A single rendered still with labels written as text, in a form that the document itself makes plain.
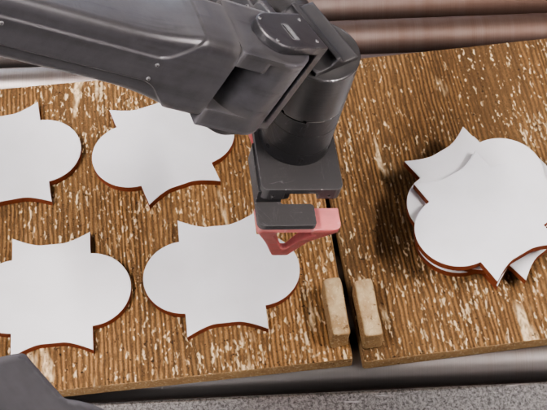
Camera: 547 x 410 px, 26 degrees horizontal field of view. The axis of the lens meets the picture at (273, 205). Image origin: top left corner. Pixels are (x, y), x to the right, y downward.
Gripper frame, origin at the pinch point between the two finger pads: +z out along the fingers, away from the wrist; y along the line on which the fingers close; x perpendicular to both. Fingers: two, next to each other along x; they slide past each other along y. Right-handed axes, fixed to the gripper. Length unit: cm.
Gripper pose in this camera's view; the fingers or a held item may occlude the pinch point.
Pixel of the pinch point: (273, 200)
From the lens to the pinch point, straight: 101.4
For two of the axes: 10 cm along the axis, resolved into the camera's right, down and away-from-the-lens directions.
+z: -1.8, 5.5, 8.2
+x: -9.8, 0.1, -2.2
